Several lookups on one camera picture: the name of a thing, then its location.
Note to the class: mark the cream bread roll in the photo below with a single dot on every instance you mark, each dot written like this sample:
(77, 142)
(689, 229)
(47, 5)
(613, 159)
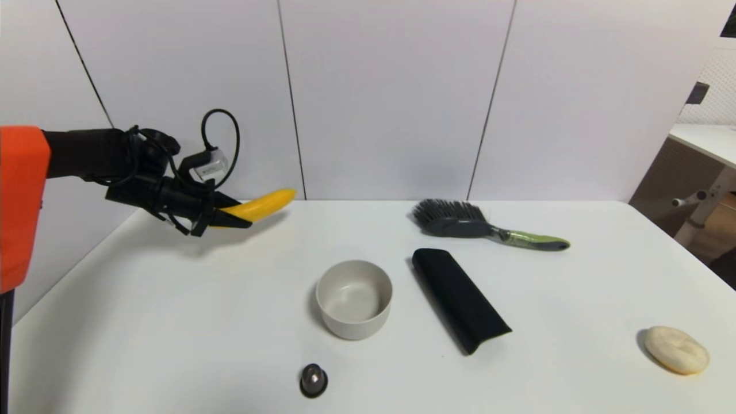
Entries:
(676, 349)

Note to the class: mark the small dark metallic capsule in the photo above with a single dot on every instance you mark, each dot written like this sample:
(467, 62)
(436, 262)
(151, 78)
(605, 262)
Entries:
(314, 379)

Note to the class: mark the black wall-mounted box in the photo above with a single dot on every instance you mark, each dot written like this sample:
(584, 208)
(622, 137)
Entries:
(697, 93)

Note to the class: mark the beige round bowl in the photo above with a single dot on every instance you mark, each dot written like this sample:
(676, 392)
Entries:
(353, 299)

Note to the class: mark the dark monitor corner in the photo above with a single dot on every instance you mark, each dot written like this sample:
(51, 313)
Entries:
(730, 23)

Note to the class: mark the yellow banana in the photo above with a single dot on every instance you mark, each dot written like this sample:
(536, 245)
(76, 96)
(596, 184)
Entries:
(264, 206)

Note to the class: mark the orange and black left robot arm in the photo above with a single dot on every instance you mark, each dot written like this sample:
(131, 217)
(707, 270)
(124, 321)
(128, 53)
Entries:
(23, 195)

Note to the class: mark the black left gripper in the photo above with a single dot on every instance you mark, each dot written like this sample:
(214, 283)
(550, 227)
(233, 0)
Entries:
(205, 214)

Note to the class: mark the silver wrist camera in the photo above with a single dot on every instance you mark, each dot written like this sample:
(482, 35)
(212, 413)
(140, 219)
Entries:
(210, 165)

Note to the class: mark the white-topped brown desk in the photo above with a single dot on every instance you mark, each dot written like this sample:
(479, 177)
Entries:
(667, 172)

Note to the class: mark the black fabric case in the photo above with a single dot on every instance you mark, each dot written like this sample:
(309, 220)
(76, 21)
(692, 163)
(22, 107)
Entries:
(460, 298)

